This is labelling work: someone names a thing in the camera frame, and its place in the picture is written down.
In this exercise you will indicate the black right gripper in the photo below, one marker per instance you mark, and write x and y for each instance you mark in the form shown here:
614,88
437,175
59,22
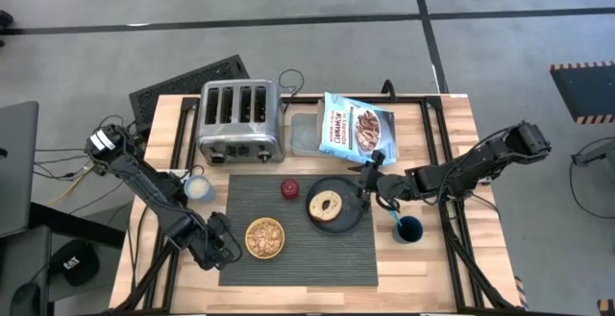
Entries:
386,184

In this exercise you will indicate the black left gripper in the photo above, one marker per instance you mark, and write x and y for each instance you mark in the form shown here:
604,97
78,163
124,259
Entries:
214,253

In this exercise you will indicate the bagel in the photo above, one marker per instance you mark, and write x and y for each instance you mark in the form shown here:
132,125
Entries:
317,210

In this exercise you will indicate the cinnamon squares cereal bag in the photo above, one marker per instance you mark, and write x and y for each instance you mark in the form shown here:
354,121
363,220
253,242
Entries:
346,128

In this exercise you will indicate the light blue cup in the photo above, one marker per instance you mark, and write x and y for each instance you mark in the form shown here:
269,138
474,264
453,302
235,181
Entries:
198,188

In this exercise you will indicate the red apple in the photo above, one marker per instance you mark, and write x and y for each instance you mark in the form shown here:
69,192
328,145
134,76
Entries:
289,189

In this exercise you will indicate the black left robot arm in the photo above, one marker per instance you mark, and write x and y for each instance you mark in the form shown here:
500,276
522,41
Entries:
144,191

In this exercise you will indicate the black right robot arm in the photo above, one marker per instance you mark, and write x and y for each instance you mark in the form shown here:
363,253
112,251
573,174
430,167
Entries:
480,160

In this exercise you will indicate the black plate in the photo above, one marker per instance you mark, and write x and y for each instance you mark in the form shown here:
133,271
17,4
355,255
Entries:
353,215

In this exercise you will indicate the teal spoon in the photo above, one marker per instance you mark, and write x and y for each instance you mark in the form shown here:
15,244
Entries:
395,217

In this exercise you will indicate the blue patterned bowl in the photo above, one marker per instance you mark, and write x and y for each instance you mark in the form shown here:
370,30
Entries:
264,238

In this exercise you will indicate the dark blue cup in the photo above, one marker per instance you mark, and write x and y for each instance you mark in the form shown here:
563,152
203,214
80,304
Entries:
409,229

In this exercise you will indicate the pale plastic tray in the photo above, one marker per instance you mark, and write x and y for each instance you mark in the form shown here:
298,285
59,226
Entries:
305,136

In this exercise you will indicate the grey woven placemat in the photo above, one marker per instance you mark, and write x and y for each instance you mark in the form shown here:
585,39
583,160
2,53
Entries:
298,268

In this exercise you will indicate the silver four-slot toaster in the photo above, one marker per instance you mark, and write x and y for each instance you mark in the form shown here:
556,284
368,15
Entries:
240,138

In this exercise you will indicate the black cap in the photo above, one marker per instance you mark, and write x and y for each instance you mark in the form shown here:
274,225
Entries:
74,263

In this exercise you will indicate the black perforated floor mat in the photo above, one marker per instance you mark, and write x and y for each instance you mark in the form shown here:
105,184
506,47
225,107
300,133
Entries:
192,83

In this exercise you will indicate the black computer mouse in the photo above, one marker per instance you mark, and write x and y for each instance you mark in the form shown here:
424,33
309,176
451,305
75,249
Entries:
24,301

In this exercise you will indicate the grey laptop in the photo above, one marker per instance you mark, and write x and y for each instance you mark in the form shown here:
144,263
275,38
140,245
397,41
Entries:
17,172

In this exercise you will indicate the grey metal stand leg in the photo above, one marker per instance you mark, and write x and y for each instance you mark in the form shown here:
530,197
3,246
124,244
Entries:
596,153

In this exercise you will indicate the hazard-striped black platform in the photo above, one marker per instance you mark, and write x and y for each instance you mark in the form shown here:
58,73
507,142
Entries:
586,90

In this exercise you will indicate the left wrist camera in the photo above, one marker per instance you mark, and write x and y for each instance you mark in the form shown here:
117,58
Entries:
220,225

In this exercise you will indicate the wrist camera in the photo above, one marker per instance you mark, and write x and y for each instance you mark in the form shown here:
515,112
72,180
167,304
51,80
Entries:
377,157
220,225

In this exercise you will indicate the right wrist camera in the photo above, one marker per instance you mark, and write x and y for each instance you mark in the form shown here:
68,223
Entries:
377,157

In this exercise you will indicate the black aluminium table frame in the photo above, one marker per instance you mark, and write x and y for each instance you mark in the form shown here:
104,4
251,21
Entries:
425,114

